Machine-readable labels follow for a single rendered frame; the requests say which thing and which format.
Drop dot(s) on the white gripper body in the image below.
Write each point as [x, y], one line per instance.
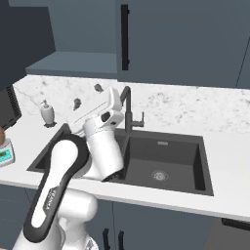
[97, 105]

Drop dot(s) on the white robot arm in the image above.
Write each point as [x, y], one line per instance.
[63, 169]

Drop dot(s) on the open dark blue cabinet door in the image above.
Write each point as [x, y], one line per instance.
[22, 39]

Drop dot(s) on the white digital scale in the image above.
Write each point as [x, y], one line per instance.
[6, 154]

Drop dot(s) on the black sink tap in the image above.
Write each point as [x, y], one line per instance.
[128, 110]

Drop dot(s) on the white soap dispenser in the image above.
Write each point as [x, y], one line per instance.
[47, 113]

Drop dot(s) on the dark soap dispenser tray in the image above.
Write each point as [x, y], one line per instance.
[52, 125]

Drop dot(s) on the black countertop appliance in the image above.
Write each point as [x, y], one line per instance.
[8, 107]

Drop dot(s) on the brown rounded item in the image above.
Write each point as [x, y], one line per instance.
[1, 136]

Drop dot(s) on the black sink basin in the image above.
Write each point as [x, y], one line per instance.
[169, 162]

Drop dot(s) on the grey dishwasher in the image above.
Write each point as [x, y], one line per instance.
[228, 237]

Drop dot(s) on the open blue-grey wall cabinet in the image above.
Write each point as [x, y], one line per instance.
[81, 42]

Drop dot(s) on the blue-grey wall cabinet door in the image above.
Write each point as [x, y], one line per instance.
[245, 74]
[182, 39]

